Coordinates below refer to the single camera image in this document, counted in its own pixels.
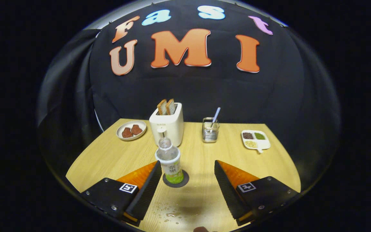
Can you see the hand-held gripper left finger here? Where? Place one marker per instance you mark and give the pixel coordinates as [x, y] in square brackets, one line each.
[148, 188]

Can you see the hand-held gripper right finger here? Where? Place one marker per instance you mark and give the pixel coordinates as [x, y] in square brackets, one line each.
[225, 190]

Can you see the clear juice bottle green label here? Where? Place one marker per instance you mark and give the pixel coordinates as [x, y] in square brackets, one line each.
[171, 167]

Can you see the dark round coaster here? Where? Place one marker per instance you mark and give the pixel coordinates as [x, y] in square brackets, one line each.
[185, 180]

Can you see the wooden table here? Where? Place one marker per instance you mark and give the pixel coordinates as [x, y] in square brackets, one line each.
[198, 161]

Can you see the white divided dish with seeds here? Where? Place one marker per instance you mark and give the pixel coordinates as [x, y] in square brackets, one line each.
[255, 140]

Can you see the brown meat piece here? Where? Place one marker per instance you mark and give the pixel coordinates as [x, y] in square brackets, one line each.
[127, 132]
[137, 129]

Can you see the cream toaster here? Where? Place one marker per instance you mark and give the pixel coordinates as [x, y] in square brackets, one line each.
[169, 127]

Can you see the white plate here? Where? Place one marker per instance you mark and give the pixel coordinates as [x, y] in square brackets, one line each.
[140, 124]

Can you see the striped straw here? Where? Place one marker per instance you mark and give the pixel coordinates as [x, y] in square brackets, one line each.
[216, 114]

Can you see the toast bread slice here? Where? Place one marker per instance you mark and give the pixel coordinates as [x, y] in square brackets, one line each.
[170, 107]
[162, 108]

